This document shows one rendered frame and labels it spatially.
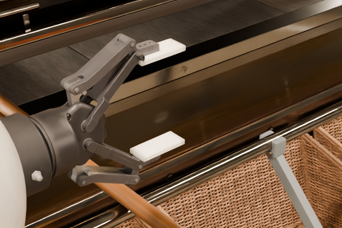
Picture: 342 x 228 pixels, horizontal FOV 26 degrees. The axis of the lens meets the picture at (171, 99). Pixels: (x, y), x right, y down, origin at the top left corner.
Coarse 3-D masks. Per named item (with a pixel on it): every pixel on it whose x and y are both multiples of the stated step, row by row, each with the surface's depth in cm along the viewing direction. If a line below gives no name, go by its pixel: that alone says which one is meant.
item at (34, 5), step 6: (18, 6) 129; (24, 6) 130; (30, 6) 130; (36, 6) 131; (0, 12) 127; (6, 12) 127; (12, 12) 128; (18, 12) 129; (24, 12) 130; (0, 18) 127; (24, 18) 130; (24, 24) 130; (24, 30) 131
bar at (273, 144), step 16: (320, 112) 154; (336, 112) 156; (288, 128) 149; (304, 128) 150; (256, 144) 144; (272, 144) 145; (224, 160) 139; (240, 160) 140; (272, 160) 147; (192, 176) 134; (208, 176) 136; (288, 176) 146; (160, 192) 130; (176, 192) 132; (288, 192) 147; (112, 208) 126; (304, 208) 145; (80, 224) 122; (96, 224) 122; (112, 224) 124; (304, 224) 146; (320, 224) 145
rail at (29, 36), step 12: (132, 0) 141; (144, 0) 141; (156, 0) 143; (168, 0) 144; (96, 12) 135; (108, 12) 136; (120, 12) 138; (132, 12) 140; (48, 24) 130; (60, 24) 130; (72, 24) 132; (84, 24) 134; (12, 36) 125; (24, 36) 127; (36, 36) 128; (48, 36) 130; (0, 48) 124
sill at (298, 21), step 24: (336, 0) 210; (264, 24) 195; (288, 24) 195; (312, 24) 202; (192, 48) 181; (216, 48) 181; (240, 48) 186; (144, 72) 170; (168, 72) 173; (192, 72) 178; (48, 96) 160; (120, 96) 166
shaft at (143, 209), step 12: (0, 96) 153; (0, 108) 151; (12, 108) 149; (108, 192) 127; (120, 192) 124; (132, 192) 124; (132, 204) 122; (144, 204) 121; (144, 216) 120; (156, 216) 118
